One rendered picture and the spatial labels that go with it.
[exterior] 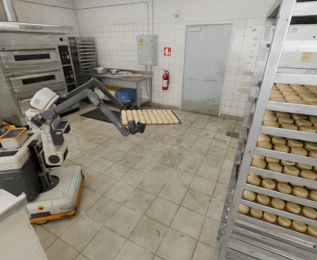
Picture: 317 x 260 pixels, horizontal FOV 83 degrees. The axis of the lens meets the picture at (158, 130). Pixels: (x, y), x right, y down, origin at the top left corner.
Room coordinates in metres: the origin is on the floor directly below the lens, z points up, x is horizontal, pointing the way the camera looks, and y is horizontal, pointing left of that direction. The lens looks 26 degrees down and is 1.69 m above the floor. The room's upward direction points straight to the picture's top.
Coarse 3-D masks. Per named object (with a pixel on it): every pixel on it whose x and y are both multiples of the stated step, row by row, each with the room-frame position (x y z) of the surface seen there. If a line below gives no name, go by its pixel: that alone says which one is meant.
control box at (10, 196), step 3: (0, 189) 0.87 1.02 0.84; (0, 192) 0.84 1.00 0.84; (3, 192) 0.84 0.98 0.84; (6, 192) 0.84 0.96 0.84; (3, 195) 0.82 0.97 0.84; (6, 195) 0.82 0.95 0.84; (9, 195) 0.82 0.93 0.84; (12, 195) 0.82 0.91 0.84; (9, 198) 0.79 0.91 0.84; (12, 198) 0.79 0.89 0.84; (24, 207) 0.76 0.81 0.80; (27, 210) 0.77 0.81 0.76; (27, 213) 0.76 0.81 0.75; (30, 216) 0.77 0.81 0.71
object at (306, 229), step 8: (240, 208) 0.60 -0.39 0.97; (248, 208) 0.60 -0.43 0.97; (256, 216) 0.57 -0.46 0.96; (264, 216) 0.57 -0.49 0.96; (272, 216) 0.56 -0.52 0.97; (280, 216) 0.56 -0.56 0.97; (280, 224) 0.53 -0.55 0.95; (288, 224) 0.52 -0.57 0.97; (296, 224) 0.52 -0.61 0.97; (304, 224) 0.52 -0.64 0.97; (304, 232) 0.50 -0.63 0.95; (312, 232) 0.49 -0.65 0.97
